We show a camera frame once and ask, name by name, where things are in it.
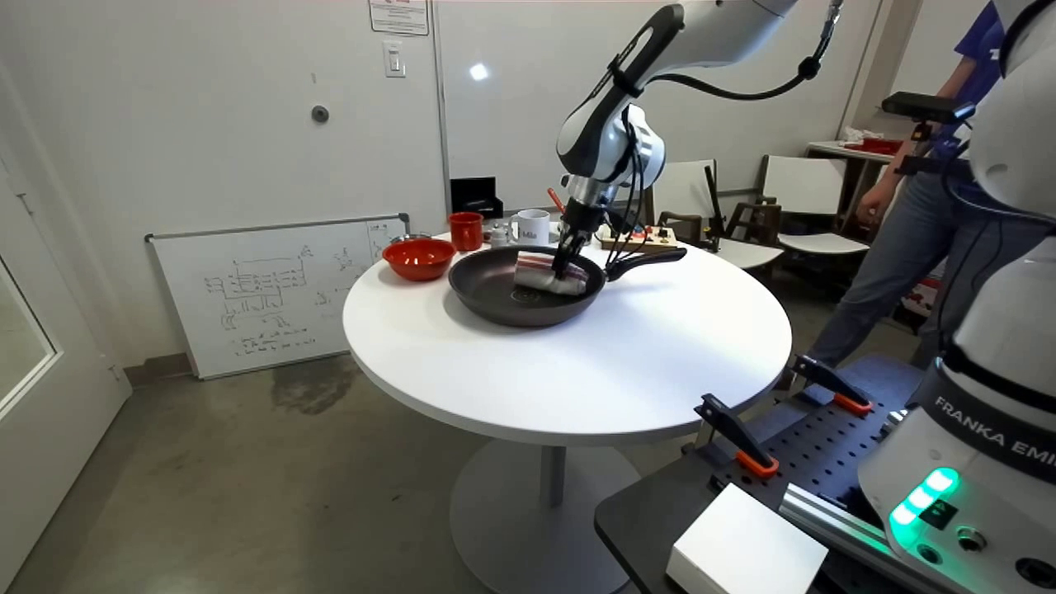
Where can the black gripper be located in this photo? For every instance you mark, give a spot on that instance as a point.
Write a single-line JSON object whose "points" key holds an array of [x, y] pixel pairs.
{"points": [[586, 227]]}

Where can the white towel with red stripe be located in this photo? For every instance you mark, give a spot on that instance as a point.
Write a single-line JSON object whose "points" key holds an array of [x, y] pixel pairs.
{"points": [[547, 279]]}

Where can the black frying pan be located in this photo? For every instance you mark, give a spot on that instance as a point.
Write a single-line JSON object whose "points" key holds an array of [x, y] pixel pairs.
{"points": [[505, 299]]}

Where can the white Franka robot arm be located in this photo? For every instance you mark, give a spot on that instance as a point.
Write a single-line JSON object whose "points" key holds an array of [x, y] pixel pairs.
{"points": [[714, 29]]}

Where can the person hand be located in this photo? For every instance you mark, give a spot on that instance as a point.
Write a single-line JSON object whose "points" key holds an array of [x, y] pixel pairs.
{"points": [[879, 203]]}

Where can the small metal shaker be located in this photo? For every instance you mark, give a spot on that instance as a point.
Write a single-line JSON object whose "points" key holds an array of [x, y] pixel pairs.
{"points": [[499, 231]]}

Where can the wooden busy board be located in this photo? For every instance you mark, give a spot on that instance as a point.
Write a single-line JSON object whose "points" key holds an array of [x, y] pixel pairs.
{"points": [[649, 239]]}

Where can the red cup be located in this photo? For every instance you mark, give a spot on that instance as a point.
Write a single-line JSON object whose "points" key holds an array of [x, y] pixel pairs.
{"points": [[466, 231]]}

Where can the white chair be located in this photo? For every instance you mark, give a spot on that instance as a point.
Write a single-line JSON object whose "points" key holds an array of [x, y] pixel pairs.
{"points": [[688, 187], [814, 187]]}

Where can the red bowl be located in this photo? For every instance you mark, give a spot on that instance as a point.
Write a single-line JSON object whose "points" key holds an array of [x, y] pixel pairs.
{"points": [[418, 260]]}

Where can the background table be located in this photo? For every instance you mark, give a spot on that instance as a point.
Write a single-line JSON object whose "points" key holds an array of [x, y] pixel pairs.
{"points": [[837, 153]]}

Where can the leaning whiteboard with drawings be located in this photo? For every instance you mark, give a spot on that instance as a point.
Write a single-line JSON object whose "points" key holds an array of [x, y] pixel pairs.
{"points": [[276, 291]]}

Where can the red tray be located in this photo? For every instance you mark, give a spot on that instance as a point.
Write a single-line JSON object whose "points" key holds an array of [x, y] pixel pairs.
{"points": [[881, 147]]}

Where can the white box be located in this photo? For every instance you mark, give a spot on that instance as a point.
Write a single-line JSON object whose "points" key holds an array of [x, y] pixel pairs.
{"points": [[748, 544]]}

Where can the person in blue clothes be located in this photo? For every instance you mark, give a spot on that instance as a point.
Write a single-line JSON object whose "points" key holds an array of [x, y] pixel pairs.
{"points": [[913, 274]]}

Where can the black flat device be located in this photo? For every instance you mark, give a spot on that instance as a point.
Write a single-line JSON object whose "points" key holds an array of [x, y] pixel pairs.
{"points": [[918, 107]]}

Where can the white door with window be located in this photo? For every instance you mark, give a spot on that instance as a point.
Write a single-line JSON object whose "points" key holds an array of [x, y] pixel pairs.
{"points": [[55, 463]]}

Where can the large glossy wall board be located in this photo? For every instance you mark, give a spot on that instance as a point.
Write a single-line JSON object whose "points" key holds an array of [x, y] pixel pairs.
{"points": [[505, 110]]}

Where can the white table pedestal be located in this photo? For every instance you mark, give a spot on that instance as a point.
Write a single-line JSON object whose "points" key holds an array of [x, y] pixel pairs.
{"points": [[547, 517]]}

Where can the white light switch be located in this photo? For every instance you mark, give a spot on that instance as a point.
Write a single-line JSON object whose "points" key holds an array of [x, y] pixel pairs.
{"points": [[394, 62]]}

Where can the round wall door stop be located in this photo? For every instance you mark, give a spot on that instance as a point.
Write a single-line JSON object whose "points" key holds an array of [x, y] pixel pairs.
{"points": [[322, 113]]}

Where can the paper wall sign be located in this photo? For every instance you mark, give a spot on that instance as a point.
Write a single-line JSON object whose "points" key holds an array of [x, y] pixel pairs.
{"points": [[396, 14]]}

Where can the silver aluminium rail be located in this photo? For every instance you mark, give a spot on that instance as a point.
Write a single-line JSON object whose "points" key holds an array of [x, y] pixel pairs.
{"points": [[837, 517]]}

